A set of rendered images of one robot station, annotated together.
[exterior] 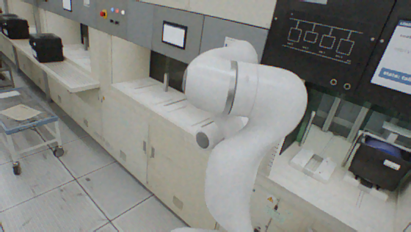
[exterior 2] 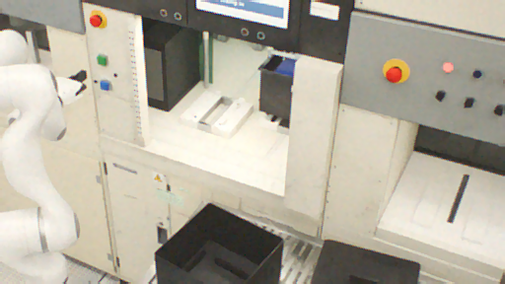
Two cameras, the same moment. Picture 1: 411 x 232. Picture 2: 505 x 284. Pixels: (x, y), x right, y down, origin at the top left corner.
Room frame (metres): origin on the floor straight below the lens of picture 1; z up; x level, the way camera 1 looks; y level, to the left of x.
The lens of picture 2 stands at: (-0.93, -0.34, 2.32)
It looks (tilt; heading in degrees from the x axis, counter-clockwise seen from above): 38 degrees down; 353
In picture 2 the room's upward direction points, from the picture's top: 2 degrees counter-clockwise
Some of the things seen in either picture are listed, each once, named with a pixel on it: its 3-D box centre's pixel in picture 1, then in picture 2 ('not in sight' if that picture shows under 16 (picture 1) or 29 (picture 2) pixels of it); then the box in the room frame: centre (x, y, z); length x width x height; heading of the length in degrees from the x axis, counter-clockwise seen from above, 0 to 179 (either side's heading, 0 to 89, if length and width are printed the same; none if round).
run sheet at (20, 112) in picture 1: (20, 111); not in sight; (1.80, 1.67, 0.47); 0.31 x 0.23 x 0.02; 74
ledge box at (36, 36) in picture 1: (46, 47); not in sight; (2.43, 1.77, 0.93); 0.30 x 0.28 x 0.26; 50
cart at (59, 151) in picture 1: (23, 123); not in sight; (1.93, 1.80, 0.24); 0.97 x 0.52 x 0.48; 55
